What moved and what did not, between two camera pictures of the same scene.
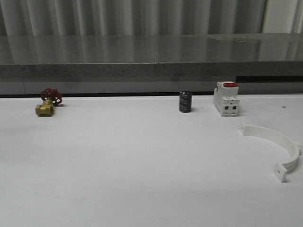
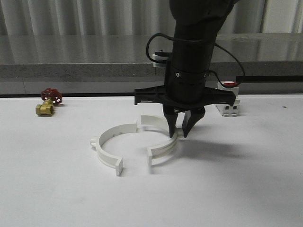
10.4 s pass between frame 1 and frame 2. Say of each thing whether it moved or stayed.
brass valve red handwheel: stayed
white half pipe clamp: moved
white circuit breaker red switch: stayed
